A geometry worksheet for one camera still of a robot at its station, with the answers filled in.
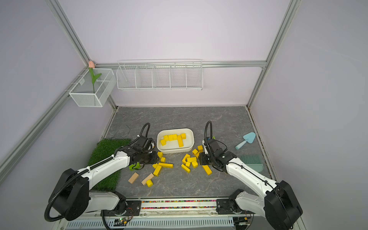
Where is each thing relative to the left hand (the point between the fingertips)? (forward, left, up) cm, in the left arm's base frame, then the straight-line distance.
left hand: (157, 160), depth 85 cm
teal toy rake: (-3, -61, -4) cm, 61 cm away
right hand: (0, -27, +2) cm, 27 cm away
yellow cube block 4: (+17, -10, -3) cm, 21 cm away
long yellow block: (+15, -14, -5) cm, 21 cm away
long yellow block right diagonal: (-7, -31, -4) cm, 32 cm away
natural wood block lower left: (-8, +14, -5) cm, 17 cm away
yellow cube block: (+17, -8, -3) cm, 19 cm away
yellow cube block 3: (+15, -3, -5) cm, 16 cm away
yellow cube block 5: (+18, -17, -3) cm, 25 cm away
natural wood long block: (-8, +5, -4) cm, 11 cm away
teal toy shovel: (+14, -64, -5) cm, 66 cm away
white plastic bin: (+15, -11, -5) cm, 20 cm away
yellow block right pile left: (-5, -17, -3) cm, 18 cm away
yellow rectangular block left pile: (-5, 0, -3) cm, 6 cm away
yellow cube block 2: (+17, -5, -4) cm, 18 cm away
